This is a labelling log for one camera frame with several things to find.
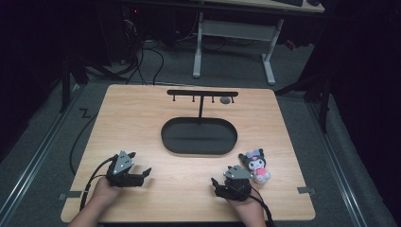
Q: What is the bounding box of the bundle of black floor cables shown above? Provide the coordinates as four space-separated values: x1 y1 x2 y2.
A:
125 39 166 86

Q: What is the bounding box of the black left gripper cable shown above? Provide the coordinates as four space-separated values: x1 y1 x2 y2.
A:
78 155 118 212

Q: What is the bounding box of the black computer tower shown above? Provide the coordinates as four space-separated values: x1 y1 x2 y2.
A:
121 5 144 65

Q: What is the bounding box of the aluminium floor rail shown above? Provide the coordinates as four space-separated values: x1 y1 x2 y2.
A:
0 84 83 223
305 101 369 227

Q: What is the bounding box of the person's right hand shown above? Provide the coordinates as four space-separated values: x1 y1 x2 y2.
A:
225 193 265 218

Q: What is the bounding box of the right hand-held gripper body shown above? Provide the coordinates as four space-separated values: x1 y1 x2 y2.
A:
215 165 253 202

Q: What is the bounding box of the black hook stand with tray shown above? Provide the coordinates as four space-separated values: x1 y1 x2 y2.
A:
160 89 239 156

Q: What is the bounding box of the black and pink plush toy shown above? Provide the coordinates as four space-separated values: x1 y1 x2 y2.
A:
237 148 271 185

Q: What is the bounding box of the black floor cable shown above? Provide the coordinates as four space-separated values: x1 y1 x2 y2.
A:
68 113 99 176

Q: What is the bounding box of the black keyboard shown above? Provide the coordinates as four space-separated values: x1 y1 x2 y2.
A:
272 0 305 8

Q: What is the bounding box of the white-framed wooden desk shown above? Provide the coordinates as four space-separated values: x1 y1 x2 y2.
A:
192 0 325 86

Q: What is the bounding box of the person's left hand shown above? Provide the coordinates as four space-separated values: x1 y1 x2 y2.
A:
90 176 123 208

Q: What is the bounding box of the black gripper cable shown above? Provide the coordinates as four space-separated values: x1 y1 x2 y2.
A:
248 186 276 227
78 155 118 212

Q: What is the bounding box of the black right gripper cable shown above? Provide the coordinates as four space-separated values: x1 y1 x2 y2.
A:
248 186 276 227

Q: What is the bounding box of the black metal stand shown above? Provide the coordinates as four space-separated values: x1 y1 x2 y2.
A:
274 70 333 133

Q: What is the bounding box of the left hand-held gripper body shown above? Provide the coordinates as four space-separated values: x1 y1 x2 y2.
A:
105 149 144 188

